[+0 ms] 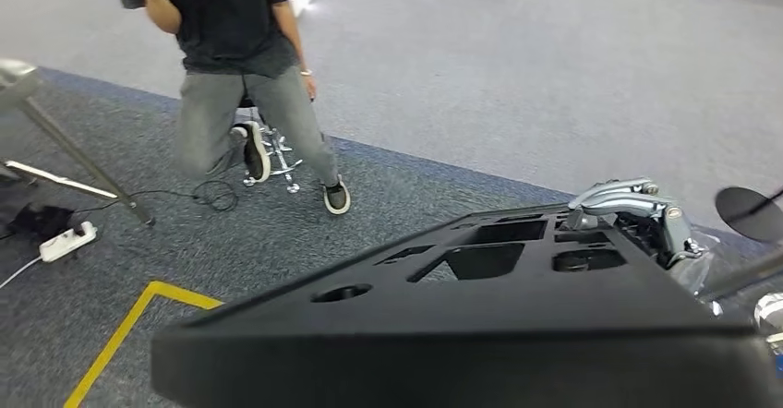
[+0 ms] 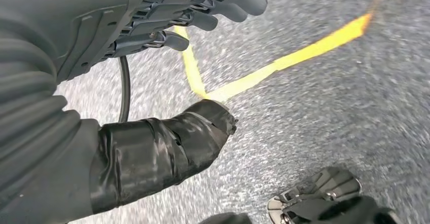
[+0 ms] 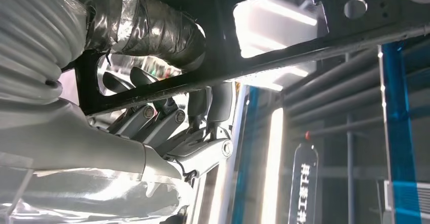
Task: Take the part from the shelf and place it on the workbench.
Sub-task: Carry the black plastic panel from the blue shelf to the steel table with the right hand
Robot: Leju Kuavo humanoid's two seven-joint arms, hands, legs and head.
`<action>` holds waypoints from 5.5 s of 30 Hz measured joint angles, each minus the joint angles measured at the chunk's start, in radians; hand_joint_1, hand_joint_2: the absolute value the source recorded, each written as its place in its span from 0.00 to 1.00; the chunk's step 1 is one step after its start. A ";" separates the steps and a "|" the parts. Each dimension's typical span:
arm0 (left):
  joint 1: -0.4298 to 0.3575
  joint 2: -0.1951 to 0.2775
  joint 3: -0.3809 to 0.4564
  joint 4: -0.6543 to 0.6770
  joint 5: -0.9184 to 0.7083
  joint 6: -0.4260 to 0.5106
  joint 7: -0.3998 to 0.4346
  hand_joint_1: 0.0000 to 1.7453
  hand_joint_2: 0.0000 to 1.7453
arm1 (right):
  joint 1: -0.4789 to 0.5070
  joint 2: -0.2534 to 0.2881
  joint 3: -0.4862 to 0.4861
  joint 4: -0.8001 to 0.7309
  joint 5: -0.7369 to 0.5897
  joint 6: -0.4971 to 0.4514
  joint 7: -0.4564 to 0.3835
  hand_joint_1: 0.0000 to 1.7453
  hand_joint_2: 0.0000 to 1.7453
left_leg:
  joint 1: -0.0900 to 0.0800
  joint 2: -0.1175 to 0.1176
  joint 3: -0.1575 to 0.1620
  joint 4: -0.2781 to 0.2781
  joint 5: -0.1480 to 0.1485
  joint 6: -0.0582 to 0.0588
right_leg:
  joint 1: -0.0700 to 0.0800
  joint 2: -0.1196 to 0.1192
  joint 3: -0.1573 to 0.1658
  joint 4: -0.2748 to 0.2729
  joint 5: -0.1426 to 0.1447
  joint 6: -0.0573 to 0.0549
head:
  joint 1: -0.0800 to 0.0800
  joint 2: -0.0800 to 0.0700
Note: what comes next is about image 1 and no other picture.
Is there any black plastic frame part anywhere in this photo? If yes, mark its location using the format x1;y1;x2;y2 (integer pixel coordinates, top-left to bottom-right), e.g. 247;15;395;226
150;201;783;408

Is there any steel workbench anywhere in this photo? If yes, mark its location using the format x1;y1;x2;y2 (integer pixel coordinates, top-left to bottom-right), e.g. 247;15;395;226
0;58;156;228

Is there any chrome stool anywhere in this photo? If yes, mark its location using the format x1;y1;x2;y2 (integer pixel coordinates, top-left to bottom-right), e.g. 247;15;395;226
234;94;304;196

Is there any person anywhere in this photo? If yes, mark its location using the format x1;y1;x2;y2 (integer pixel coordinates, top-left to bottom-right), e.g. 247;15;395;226
110;0;353;217

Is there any white power strip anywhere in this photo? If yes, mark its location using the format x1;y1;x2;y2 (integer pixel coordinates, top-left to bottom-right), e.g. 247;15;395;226
0;220;99;292

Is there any black power adapter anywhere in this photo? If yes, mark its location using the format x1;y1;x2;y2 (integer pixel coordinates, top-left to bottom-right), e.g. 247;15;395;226
5;201;76;243

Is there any black pole with disc base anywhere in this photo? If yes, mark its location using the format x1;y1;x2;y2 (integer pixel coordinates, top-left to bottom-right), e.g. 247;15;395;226
714;186;783;245

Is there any black floor cable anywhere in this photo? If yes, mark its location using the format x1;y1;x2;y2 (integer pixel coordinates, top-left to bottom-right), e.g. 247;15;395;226
72;178;241;216

